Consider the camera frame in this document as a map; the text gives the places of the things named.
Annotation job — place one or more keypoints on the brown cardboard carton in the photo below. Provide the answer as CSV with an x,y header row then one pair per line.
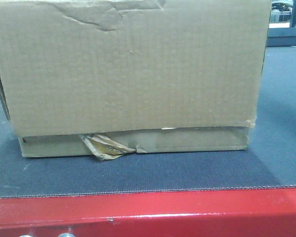
x,y
115,77

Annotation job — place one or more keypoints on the red conveyor frame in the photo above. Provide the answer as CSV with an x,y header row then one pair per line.
x,y
233,213

